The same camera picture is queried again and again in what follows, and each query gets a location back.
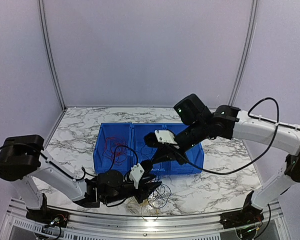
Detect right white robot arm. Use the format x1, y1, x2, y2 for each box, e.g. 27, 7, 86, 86
144, 93, 300, 224

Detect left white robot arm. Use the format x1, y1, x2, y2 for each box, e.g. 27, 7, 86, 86
0, 134, 162, 223

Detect right blue storage bin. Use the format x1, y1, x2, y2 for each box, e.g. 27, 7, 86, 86
162, 123, 204, 175

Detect blue storage bin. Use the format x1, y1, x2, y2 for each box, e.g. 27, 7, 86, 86
131, 123, 168, 176
162, 123, 204, 175
93, 123, 135, 174

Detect middle blue storage bin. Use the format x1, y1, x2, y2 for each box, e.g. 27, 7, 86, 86
131, 123, 168, 176

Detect left blue storage bin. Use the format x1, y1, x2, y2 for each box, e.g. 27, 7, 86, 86
93, 123, 135, 174

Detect yellow cable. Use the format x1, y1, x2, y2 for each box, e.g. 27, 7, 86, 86
127, 196, 163, 222

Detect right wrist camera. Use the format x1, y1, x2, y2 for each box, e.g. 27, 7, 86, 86
144, 130, 178, 148

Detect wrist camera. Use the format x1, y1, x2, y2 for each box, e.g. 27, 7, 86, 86
144, 130, 178, 148
128, 160, 153, 189

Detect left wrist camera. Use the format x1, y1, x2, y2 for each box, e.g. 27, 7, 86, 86
128, 160, 153, 189

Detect aluminium front rail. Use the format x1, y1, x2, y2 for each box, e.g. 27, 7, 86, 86
0, 201, 291, 240

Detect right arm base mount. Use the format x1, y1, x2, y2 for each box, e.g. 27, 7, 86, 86
219, 191, 264, 229

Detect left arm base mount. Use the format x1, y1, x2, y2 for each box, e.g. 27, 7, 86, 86
26, 194, 70, 228

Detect right aluminium frame post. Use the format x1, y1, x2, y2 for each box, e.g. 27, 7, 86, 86
227, 0, 259, 106

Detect aluminium frame post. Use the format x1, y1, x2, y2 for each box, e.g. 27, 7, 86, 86
37, 0, 67, 112
227, 0, 259, 106

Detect left aluminium frame post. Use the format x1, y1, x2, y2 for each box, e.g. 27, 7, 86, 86
37, 0, 67, 112

